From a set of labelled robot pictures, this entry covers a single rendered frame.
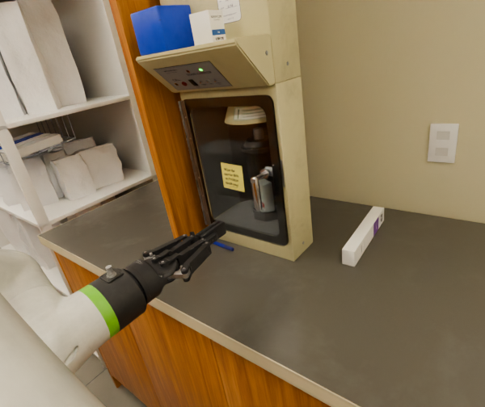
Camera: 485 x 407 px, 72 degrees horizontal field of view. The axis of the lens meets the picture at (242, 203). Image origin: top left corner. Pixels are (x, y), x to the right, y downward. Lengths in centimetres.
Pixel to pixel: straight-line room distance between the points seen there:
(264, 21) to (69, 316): 64
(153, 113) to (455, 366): 89
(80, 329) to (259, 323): 39
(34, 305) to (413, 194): 105
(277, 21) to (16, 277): 67
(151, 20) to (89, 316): 62
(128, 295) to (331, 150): 89
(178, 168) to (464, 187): 85
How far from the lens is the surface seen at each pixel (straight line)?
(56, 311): 57
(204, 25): 78
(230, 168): 92
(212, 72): 80
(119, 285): 58
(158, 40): 85
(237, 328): 79
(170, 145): 103
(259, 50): 74
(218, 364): 97
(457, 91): 110
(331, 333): 76
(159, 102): 101
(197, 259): 65
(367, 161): 121
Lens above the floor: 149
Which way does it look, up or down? 25 degrees down
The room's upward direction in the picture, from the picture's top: 9 degrees counter-clockwise
